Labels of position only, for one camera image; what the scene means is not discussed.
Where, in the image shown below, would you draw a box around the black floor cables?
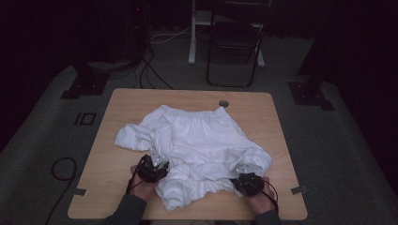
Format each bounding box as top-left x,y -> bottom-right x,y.
133,46 -> 175,91

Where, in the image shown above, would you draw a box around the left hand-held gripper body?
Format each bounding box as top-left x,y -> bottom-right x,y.
136,153 -> 170,184

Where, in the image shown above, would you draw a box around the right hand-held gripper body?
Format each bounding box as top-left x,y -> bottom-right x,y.
230,162 -> 266,198

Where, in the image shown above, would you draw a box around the person's left hand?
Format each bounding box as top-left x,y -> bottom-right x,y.
129,164 -> 158,203

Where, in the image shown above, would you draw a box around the dark equipment with red light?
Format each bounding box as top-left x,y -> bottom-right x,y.
84,0 -> 152,71

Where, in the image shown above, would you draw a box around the white desk frame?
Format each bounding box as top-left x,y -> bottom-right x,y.
188,0 -> 267,68

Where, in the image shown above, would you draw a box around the black folding chair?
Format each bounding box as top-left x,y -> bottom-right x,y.
206,0 -> 272,89

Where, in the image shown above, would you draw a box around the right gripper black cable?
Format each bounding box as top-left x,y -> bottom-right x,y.
261,179 -> 280,215

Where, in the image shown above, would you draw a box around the white floor cable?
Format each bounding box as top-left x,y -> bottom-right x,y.
149,25 -> 193,45

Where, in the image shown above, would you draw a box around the white shorts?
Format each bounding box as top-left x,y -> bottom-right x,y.
114,104 -> 273,212

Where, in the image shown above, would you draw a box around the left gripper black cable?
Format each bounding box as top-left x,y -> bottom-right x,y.
125,167 -> 143,195

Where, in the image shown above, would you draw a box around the person's right hand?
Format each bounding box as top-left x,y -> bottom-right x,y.
248,175 -> 277,216

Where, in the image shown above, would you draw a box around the black stand with base plate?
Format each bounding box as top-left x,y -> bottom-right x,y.
60,61 -> 111,100
287,0 -> 336,112

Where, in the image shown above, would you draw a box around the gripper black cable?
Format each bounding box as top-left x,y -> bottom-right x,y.
125,167 -> 143,195
261,179 -> 280,215

